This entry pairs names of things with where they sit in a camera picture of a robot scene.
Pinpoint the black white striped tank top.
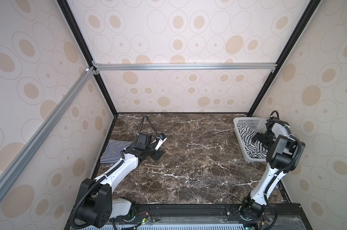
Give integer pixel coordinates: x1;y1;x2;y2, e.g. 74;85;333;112
239;126;268;159

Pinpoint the blue white striped tank top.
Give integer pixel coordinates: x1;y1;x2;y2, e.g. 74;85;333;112
100;139;132;164

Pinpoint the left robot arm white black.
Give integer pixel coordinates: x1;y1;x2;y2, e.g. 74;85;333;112
69;133;167;230

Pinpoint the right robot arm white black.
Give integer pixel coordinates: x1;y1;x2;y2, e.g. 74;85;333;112
239;115;306;220

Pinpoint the white plastic laundry basket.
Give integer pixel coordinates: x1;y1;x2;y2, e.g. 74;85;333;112
234;117;268;163

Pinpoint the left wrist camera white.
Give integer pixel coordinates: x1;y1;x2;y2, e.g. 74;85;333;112
155;133;167;151

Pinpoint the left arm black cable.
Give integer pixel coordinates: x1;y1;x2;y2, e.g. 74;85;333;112
69;115;163;230

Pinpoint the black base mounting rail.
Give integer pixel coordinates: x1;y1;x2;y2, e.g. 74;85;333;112
66;198;312;230

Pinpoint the horizontal aluminium back rail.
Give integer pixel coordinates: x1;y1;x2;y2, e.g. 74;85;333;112
95;62;277;71

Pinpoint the diagonal aluminium left rail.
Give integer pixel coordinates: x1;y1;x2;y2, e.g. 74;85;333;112
0;66;95;203

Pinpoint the right black corner post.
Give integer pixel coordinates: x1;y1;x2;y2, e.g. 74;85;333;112
246;0;322;117

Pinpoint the black corner post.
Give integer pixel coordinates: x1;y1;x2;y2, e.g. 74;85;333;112
246;0;322;117
56;0;118;117

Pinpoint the left black corner post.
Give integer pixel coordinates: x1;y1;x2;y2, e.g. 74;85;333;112
56;0;118;117

